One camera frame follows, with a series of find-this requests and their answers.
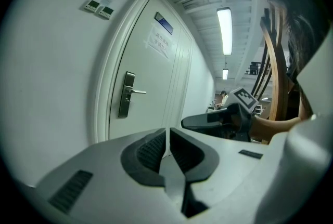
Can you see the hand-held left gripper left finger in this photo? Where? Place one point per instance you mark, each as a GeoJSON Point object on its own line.
{"type": "Point", "coordinates": [104, 178]}

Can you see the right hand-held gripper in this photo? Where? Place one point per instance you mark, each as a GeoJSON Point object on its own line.
{"type": "Point", "coordinates": [243, 98]}

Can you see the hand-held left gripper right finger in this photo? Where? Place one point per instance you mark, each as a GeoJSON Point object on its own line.
{"type": "Point", "coordinates": [234, 178]}

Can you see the white door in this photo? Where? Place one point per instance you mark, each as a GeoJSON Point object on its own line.
{"type": "Point", "coordinates": [151, 74]}

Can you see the metal door lock plate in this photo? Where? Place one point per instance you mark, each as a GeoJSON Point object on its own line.
{"type": "Point", "coordinates": [124, 108]}

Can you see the blue grey door sign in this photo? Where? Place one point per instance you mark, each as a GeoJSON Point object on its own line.
{"type": "Point", "coordinates": [164, 23]}

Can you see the distant cluttered desk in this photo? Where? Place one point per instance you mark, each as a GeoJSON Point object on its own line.
{"type": "Point", "coordinates": [216, 108]}

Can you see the long ceiling light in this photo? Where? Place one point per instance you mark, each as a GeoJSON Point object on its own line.
{"type": "Point", "coordinates": [225, 74]}
{"type": "Point", "coordinates": [224, 30]}

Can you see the curved wooden chair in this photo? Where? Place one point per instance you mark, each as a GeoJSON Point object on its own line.
{"type": "Point", "coordinates": [278, 82]}

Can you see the taped paper notice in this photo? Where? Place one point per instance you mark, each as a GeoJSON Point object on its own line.
{"type": "Point", "coordinates": [158, 42]}

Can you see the white wall thermostat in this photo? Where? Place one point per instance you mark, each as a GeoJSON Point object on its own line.
{"type": "Point", "coordinates": [91, 6]}
{"type": "Point", "coordinates": [106, 12]}

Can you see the white wall switch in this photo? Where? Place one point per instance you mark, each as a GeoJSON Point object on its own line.
{"type": "Point", "coordinates": [106, 1]}

